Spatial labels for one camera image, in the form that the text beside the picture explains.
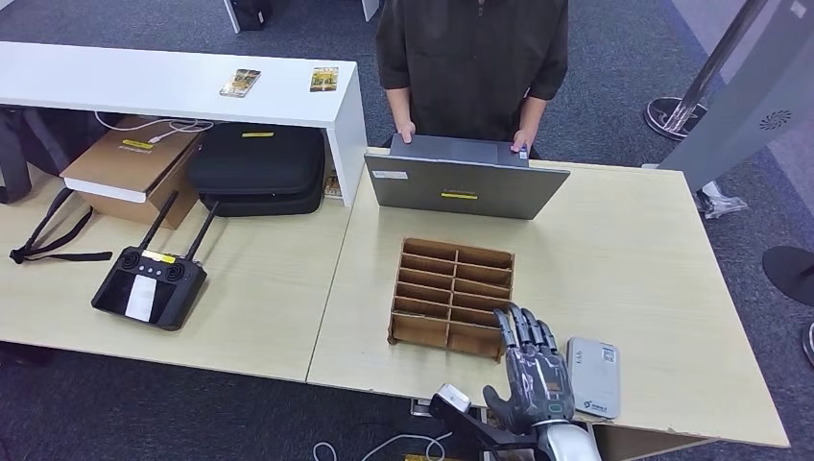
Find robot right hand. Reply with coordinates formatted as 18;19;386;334
482;303;577;437

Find grey card reader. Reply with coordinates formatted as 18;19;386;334
565;337;623;421

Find grey laptop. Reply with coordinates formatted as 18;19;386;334
363;133;572;222

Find autumn tree printed card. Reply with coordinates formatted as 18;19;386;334
308;65;340;93

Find wooden card organizer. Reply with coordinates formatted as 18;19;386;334
387;237;515;364

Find person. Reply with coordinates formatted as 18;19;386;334
374;0;570;160

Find scenic printed card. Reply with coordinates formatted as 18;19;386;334
218;68;262;99

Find black zip case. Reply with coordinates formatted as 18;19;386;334
186;122;326;218

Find black computer tower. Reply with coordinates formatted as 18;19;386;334
227;0;272;33

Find clear plastic wrapping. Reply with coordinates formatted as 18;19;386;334
693;181;751;221

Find grey panel with swirl logo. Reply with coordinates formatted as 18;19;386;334
658;0;814;192

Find black round base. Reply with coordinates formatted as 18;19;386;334
762;246;814;308

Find cardboard box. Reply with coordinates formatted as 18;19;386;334
60;115;204;231

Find white desk shelf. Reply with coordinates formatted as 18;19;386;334
0;40;369;208

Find black remote controller with antennas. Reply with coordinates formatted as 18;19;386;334
89;190;220;332

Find black backpack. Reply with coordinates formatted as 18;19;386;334
0;107;122;206

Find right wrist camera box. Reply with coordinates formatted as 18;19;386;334
427;383;539;461

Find white floor cable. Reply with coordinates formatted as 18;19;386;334
311;432;454;461

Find chrome stanchion post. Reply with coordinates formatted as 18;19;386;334
643;0;771;142

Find white charging cable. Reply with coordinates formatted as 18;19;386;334
93;111;214;146

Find black strap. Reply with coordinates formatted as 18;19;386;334
9;187;114;266

